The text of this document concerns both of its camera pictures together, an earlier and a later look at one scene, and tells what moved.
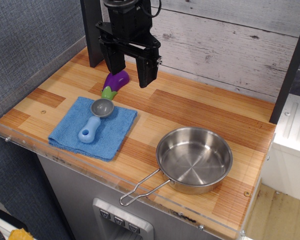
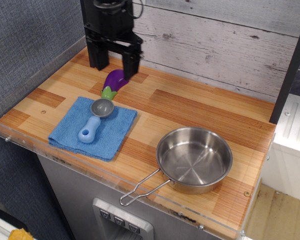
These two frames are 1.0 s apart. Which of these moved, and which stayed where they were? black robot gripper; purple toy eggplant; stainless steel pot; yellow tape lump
Moved: black robot gripper
Stayed: yellow tape lump; stainless steel pot; purple toy eggplant
